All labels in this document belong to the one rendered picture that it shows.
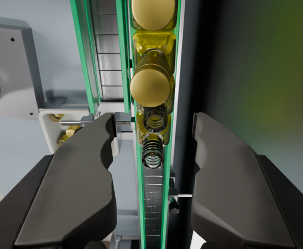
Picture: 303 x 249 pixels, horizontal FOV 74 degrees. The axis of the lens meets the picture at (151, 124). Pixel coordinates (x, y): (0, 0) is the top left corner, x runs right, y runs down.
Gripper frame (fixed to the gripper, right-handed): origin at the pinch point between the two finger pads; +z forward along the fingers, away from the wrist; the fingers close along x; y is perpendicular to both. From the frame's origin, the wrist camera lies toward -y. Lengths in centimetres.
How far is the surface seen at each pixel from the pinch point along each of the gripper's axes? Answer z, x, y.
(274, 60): 9.8, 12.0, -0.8
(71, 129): 42, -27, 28
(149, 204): 35, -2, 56
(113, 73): 35.0, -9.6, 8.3
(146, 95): 4.5, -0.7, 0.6
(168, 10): 6.8, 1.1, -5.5
